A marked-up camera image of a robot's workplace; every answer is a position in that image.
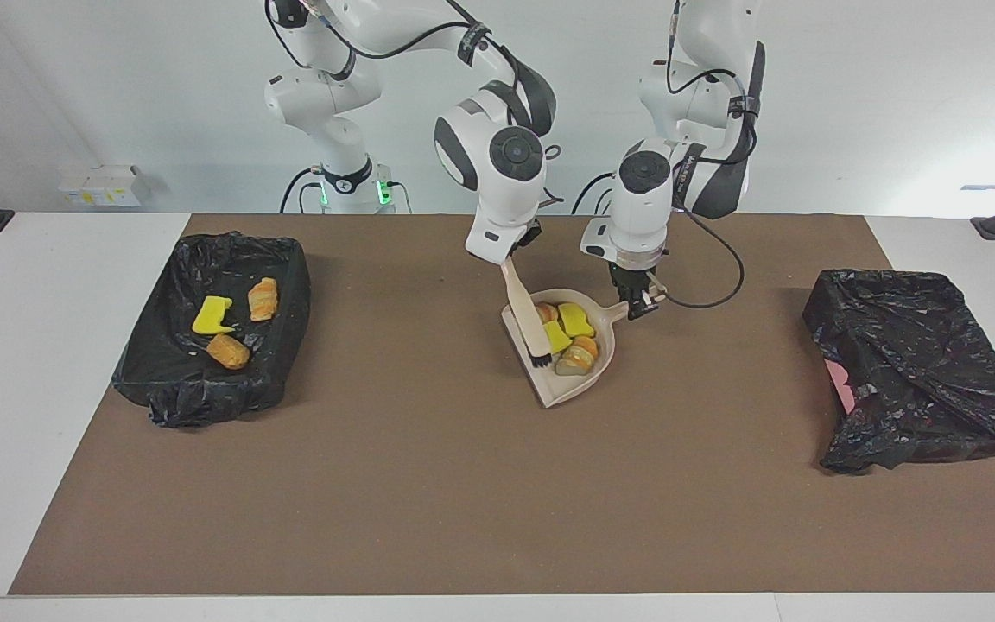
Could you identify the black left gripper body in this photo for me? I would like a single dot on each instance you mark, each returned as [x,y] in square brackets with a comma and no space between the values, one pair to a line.
[633,276]

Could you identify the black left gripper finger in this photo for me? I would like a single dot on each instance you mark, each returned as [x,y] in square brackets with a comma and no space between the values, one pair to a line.
[636,307]
[656,295]

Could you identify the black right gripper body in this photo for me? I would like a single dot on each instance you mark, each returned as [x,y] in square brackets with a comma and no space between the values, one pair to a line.
[529,235]

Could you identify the yellow sponge piece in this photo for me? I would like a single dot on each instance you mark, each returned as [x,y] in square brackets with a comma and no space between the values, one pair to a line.
[211,315]
[575,320]
[557,338]

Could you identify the striped croissant with pale end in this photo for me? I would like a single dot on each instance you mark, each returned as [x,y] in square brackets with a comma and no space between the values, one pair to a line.
[579,354]

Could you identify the small striped croissant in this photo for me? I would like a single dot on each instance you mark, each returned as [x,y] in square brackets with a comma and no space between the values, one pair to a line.
[547,312]

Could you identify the beige plastic dustpan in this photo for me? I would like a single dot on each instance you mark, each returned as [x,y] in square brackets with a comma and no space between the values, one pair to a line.
[562,389]

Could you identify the orange striped pastry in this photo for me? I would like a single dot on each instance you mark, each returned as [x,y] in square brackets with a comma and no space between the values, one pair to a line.
[263,300]

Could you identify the brown fried nugget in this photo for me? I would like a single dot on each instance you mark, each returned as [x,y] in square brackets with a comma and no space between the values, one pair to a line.
[228,352]

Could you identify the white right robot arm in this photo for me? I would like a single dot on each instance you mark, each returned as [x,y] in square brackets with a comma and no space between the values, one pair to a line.
[506,173]

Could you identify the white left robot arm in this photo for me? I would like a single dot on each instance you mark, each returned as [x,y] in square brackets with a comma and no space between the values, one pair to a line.
[644,199]

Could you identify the pink bin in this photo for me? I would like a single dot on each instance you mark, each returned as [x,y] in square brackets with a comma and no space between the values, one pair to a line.
[839,384]

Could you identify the black trash bag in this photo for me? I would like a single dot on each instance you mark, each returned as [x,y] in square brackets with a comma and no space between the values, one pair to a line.
[921,371]
[204,389]

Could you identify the brown table mat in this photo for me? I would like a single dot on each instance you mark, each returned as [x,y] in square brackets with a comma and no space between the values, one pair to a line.
[463,518]

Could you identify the white wall socket box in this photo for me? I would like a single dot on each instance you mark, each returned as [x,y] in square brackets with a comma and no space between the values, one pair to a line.
[100,186]

